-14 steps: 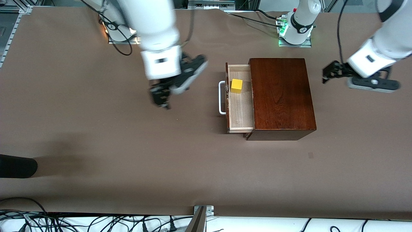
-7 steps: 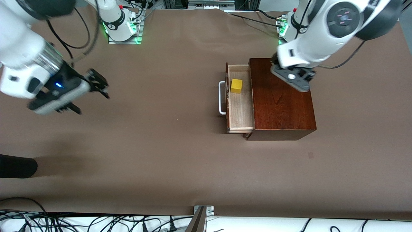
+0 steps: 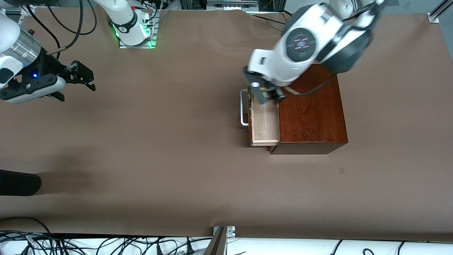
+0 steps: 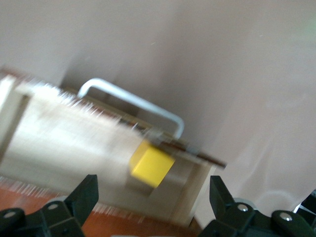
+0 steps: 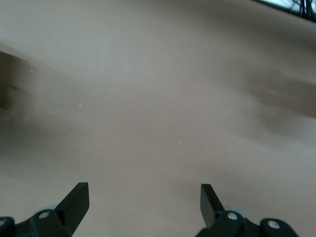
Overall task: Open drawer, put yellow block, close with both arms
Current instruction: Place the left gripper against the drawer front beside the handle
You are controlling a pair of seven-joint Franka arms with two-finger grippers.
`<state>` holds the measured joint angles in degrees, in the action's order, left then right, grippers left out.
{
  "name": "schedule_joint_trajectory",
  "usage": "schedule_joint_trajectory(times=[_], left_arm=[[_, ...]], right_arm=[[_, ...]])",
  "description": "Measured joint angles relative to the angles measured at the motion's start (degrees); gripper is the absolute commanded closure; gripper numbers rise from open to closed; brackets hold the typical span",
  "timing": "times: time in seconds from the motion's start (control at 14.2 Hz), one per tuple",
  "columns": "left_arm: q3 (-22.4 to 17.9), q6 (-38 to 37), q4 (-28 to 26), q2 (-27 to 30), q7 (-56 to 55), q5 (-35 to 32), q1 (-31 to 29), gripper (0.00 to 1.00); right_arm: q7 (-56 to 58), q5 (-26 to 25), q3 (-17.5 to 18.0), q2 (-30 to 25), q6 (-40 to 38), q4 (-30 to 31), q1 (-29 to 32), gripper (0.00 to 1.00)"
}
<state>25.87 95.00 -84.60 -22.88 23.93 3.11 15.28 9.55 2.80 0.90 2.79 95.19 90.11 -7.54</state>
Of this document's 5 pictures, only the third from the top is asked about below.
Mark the light wood drawer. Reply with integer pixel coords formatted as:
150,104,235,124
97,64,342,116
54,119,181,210
247,83,281,147

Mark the white metal drawer handle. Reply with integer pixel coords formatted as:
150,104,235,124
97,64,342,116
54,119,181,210
240,89,250,127

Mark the dark brown wooden cabinet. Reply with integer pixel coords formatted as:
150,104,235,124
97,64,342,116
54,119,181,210
267,64,348,155

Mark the metal equipment box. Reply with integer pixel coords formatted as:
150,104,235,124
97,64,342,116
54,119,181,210
206,0,259,10

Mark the brown table cover sheet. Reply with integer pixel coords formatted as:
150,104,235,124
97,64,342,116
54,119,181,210
0,8,453,242

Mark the black cylinder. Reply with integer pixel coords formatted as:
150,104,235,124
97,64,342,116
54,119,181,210
0,169,42,196

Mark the aluminium pole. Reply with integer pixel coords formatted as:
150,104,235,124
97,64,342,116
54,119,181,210
203,227,227,255

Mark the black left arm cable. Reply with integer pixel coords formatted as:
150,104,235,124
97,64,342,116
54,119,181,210
283,75,337,97

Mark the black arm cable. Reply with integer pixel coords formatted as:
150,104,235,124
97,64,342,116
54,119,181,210
27,0,84,59
283,75,337,97

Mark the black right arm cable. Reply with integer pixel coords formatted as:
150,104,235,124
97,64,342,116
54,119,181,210
27,0,84,59

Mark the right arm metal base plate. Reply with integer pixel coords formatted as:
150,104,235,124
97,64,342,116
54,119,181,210
119,11,158,49

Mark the black base cable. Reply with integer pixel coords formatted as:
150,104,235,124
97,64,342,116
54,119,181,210
248,10,289,25

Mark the small metal bracket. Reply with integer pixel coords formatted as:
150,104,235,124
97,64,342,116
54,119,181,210
213,225,236,237

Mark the black looped cable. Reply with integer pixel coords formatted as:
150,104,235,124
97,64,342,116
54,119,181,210
0,217,53,245

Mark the aluminium frame profile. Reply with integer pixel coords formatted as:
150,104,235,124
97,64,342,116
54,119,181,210
428,0,453,23

